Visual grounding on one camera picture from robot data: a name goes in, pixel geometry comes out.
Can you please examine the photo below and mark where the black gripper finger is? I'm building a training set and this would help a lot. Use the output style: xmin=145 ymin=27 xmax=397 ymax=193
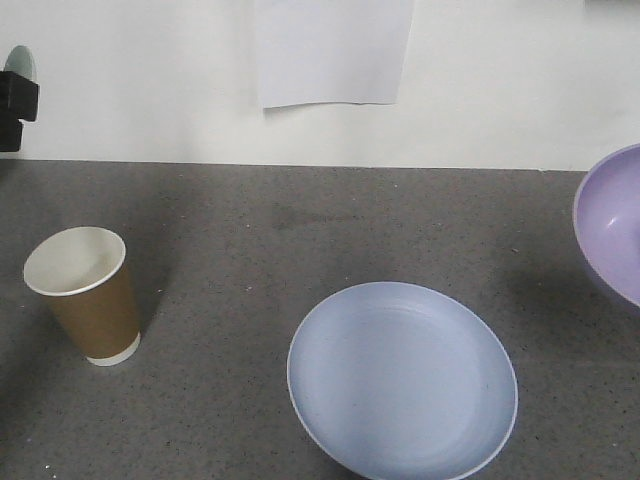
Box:
xmin=0 ymin=115 xmax=23 ymax=152
xmin=1 ymin=71 xmax=39 ymax=122

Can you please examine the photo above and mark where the mint green plastic spoon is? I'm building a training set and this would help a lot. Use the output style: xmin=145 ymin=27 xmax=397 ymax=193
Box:
xmin=4 ymin=45 xmax=37 ymax=83

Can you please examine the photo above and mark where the brown paper cup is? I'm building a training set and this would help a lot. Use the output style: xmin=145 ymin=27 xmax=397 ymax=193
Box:
xmin=23 ymin=226 xmax=142 ymax=367

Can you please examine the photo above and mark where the purple plastic bowl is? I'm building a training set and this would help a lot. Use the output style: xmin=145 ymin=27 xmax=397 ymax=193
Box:
xmin=572 ymin=144 xmax=639 ymax=316

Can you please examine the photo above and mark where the blue round plate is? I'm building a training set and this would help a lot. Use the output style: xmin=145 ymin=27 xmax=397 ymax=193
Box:
xmin=286 ymin=281 xmax=519 ymax=479

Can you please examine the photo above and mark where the white paper sheet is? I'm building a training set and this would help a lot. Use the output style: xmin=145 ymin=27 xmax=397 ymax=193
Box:
xmin=254 ymin=0 xmax=414 ymax=109

